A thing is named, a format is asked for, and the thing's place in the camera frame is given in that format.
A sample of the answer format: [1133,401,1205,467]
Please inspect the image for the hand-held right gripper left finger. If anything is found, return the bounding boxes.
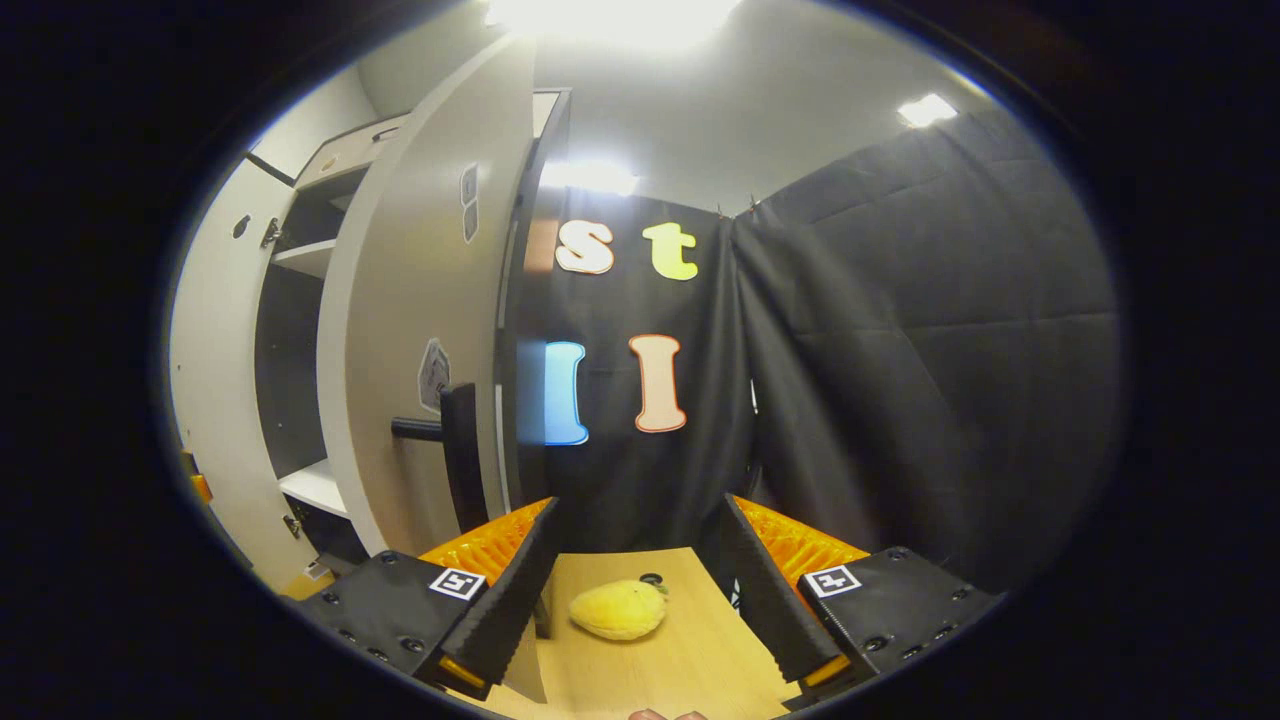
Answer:
[297,497,562,701]

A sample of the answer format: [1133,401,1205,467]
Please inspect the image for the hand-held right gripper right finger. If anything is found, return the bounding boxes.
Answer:
[722,493,1005,703]

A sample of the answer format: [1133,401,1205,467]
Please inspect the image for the white cabinet door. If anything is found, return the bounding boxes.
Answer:
[168,155,321,593]
[318,33,541,558]

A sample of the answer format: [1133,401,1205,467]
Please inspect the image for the grey white cabinet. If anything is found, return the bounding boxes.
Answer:
[245,88,576,601]

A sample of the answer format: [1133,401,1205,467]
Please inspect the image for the white cabinet drawer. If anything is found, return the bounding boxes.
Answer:
[295,112,411,191]

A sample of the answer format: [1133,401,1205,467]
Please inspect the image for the yellow plush toy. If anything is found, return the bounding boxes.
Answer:
[570,578,669,642]

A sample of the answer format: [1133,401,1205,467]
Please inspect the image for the distant ceiling light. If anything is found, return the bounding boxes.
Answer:
[540,160,641,198]

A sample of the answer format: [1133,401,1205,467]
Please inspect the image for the small ceiling light panel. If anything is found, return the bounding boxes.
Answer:
[897,94,959,129]

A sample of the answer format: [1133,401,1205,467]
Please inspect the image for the large ceiling light panel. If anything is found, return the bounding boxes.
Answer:
[485,0,746,53]

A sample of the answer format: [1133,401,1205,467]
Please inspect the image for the black right door handle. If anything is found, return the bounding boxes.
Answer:
[392,383,491,534]

